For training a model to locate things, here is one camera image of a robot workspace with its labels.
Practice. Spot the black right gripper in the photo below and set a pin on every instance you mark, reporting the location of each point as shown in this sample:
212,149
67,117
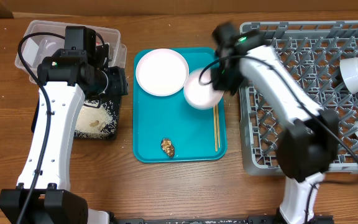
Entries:
217,78

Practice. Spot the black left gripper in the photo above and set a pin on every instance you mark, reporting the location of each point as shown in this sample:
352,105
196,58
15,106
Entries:
120,83

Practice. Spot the pink bowl with rice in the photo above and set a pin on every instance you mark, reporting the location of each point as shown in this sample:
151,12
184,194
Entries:
199,95

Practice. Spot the wooden chopstick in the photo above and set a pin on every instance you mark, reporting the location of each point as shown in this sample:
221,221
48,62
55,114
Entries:
218,138
215,130

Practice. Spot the large pink plate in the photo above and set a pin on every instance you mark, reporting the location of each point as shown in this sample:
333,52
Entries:
162,72

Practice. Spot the brown food scrap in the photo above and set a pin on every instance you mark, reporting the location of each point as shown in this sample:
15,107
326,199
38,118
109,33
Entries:
168,147

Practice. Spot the small white cup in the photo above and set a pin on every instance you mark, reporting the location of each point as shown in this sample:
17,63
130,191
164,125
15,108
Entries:
349,72

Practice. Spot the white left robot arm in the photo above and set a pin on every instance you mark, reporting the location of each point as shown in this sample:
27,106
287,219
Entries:
42,193

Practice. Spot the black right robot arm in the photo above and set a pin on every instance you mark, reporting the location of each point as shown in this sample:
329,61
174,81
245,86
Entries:
308,141

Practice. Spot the grey dishwasher rack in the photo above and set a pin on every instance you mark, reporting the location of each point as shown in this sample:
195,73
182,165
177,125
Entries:
311,52

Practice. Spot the black tray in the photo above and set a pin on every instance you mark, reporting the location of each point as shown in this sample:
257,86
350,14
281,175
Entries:
66,103

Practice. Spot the white rice pile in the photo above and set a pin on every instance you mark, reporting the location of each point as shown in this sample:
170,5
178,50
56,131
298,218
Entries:
97,121

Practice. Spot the teal serving tray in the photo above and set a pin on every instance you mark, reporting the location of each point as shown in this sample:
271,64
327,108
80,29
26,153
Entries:
190,130

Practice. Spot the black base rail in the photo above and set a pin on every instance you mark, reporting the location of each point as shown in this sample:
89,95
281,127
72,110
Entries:
254,219

